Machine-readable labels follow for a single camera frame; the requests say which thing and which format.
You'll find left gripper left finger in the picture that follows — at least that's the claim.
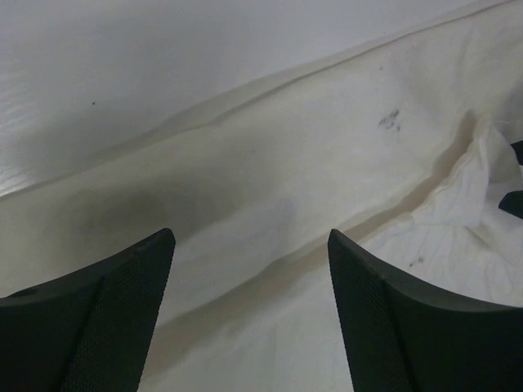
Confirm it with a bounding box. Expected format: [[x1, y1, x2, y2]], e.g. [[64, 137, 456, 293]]
[[1, 229, 176, 391]]

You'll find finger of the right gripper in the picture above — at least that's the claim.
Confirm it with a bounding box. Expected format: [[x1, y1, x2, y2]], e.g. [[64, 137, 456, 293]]
[[498, 190, 523, 219], [511, 140, 523, 166]]

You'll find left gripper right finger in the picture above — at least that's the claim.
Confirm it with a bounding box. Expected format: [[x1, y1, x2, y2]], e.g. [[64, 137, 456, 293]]
[[328, 230, 522, 391]]

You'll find white t shirt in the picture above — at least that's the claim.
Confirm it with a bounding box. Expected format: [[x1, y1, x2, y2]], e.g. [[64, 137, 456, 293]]
[[1, 1, 522, 391]]

